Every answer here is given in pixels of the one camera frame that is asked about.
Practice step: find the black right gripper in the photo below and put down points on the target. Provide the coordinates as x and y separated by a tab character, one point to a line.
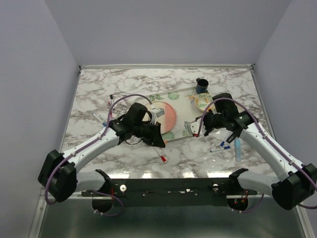
207	130

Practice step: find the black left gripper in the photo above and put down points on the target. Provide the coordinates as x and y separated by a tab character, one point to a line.
155	138

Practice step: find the white marker red cap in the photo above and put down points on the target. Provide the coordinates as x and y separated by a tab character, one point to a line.
160	155

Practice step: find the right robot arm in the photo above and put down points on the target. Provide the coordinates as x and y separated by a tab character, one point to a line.
293	182

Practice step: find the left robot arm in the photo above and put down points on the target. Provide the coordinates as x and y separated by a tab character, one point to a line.
59	173

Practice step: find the light blue highlighter pen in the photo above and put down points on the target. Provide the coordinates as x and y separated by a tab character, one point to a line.
238	151

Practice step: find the pink red pen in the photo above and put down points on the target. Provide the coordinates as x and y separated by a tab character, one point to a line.
110	110

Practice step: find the cream and pink plate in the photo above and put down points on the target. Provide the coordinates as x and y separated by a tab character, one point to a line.
167	121

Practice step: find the floral orange rimmed bowl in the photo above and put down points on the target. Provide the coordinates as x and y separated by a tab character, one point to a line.
202	101

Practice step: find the small blue capped marker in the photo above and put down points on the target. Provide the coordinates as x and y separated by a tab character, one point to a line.
225	139

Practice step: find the purple capped marker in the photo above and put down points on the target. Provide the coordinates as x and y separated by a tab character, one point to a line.
231	138

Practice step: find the floral serving tray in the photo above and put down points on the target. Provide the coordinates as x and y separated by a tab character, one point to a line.
182	100

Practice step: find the dark blue mug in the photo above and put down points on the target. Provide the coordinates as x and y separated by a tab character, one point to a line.
202	85

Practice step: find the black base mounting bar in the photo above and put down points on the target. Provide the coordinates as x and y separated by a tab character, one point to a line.
167	192

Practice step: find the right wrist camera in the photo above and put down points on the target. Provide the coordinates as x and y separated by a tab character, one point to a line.
193	127

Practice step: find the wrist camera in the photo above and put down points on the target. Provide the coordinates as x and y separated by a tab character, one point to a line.
193	127
156	113

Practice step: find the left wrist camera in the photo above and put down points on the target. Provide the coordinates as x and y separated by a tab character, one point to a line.
156	113

